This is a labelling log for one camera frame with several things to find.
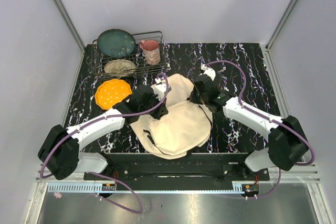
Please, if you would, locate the dark green plate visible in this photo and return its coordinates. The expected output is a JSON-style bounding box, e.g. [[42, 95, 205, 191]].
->
[[97, 29, 136, 58]]

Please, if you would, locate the cream canvas student bag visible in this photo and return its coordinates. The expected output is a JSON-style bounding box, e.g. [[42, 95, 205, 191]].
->
[[131, 74, 213, 159]]

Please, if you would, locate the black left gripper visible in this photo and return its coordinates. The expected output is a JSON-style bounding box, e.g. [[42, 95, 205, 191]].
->
[[139, 93, 167, 120]]

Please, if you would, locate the white cable duct strip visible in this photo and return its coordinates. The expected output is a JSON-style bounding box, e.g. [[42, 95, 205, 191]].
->
[[47, 182, 244, 194]]

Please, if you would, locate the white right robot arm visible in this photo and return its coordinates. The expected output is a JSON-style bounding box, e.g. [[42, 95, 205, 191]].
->
[[190, 74, 308, 180]]

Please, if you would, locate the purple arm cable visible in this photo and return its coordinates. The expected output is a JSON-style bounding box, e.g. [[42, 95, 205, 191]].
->
[[39, 73, 170, 214], [201, 60, 316, 200]]

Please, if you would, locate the wire dish rack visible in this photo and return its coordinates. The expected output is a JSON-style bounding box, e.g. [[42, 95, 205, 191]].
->
[[90, 31, 168, 79]]

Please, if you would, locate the beige patterned plate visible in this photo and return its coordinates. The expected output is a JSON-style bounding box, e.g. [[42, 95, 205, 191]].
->
[[104, 59, 137, 78]]

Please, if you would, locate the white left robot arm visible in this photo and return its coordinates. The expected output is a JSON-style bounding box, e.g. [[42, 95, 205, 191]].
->
[[38, 82, 171, 180]]

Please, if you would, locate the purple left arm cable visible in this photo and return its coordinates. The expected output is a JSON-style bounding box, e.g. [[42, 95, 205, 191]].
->
[[39, 73, 170, 214]]

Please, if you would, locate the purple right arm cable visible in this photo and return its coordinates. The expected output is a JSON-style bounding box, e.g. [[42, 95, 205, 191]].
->
[[201, 60, 316, 200]]

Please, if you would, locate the pink patterned mug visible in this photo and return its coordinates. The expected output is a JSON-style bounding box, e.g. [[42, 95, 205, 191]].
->
[[139, 40, 161, 66]]

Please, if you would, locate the orange dotted plate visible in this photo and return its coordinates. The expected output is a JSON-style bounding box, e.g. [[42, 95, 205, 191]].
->
[[94, 79, 132, 110]]

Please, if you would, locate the aluminium frame rail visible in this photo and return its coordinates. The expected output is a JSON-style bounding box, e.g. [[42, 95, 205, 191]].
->
[[38, 0, 86, 49]]

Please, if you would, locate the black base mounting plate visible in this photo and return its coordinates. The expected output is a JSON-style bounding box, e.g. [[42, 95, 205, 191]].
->
[[83, 153, 270, 192]]

